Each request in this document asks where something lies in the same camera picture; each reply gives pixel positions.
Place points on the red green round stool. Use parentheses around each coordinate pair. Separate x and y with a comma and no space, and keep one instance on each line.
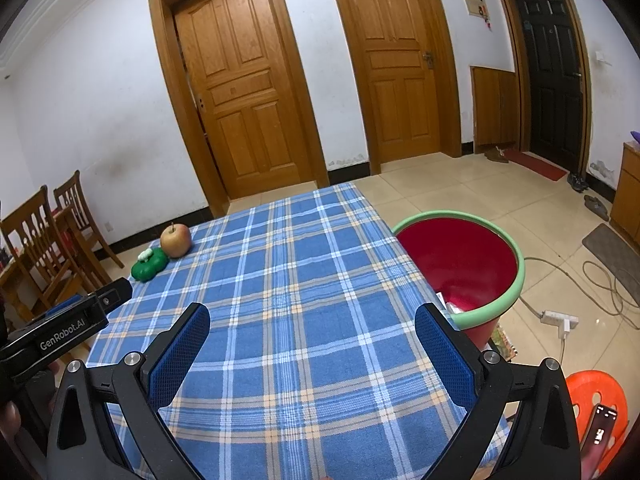
(460,260)

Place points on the red doormat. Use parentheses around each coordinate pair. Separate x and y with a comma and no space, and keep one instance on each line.
(535,164)

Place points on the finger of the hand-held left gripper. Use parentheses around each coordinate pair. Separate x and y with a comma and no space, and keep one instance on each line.
(115,296)
(62,306)

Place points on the white power strip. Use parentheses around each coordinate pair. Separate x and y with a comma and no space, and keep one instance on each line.
(560,320)

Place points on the narrow wooden panel door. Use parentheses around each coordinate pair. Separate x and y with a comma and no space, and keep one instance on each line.
(400,75)

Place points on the brown slippers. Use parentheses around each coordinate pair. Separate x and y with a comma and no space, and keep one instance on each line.
(597,207)

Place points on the grey floor mat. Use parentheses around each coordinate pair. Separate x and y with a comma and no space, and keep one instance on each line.
(612,255)

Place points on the yellow red apple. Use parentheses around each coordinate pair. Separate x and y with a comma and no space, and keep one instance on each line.
(176,241)

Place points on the wooden cabinet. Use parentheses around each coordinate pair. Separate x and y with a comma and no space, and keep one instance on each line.
(627,195)

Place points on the wooden wall panel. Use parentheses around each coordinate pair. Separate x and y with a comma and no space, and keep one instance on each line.
(495,110)

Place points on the wooden dining chair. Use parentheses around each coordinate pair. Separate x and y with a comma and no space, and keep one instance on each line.
(35,240)
(80,210)

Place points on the blue plaid tablecloth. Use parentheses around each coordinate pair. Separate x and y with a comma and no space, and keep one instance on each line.
(300,285)

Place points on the person's left hand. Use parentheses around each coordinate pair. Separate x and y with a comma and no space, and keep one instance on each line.
(9,422)

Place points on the green pumpkin-shaped container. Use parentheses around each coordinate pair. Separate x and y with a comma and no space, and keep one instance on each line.
(149,265)

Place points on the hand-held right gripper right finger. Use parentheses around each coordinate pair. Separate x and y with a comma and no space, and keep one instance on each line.
(445,355)

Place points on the colourful printed paper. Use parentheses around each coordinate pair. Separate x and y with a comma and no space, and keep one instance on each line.
(505,342)

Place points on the orange plastic stool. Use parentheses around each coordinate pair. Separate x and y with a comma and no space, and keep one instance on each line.
(590,390)

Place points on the black smartphone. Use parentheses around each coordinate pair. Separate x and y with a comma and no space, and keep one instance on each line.
(599,435)

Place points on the dark shoes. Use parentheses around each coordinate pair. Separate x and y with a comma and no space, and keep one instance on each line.
(578,182)

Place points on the brown shoes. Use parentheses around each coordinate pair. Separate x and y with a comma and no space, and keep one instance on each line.
(496,155)

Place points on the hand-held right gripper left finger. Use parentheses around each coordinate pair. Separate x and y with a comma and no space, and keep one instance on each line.
(180,355)

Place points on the black entrance door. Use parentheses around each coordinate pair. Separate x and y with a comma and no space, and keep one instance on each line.
(550,75)

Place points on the white light switch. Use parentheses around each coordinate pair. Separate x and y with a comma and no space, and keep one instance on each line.
(602,57)

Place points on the wide wooden panel door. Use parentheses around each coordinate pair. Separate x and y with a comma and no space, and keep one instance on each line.
(240,105)

